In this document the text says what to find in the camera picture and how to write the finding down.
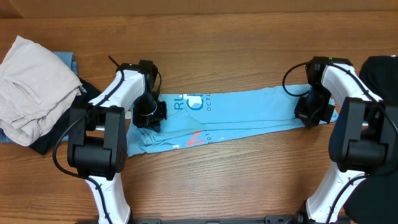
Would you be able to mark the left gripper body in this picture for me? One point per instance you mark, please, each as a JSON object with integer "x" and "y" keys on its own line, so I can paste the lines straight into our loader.
{"x": 146, "y": 112}

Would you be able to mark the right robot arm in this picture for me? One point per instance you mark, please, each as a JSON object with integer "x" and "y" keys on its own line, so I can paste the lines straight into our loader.
{"x": 362, "y": 141}

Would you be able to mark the light blue printed t-shirt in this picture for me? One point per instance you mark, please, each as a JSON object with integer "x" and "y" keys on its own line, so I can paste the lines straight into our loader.
{"x": 197, "y": 119}

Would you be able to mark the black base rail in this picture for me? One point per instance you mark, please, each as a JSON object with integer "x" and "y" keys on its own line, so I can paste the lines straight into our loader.
{"x": 269, "y": 219}

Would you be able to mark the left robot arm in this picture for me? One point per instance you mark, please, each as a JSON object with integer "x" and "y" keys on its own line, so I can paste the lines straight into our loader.
{"x": 97, "y": 134}

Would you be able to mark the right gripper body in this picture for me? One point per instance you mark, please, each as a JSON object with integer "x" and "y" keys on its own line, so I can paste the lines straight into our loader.
{"x": 315, "y": 107}

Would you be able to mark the blue folded garment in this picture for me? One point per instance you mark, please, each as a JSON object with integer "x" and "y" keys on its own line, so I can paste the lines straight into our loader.
{"x": 69, "y": 59}

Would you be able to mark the black t-shirt right pile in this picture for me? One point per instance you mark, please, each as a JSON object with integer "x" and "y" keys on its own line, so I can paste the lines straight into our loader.
{"x": 374, "y": 201}

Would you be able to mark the black folded garment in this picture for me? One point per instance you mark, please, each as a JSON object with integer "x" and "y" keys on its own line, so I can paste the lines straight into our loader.
{"x": 46, "y": 142}

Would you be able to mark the beige folded garment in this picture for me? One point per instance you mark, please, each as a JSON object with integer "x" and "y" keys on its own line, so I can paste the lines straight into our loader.
{"x": 36, "y": 89}

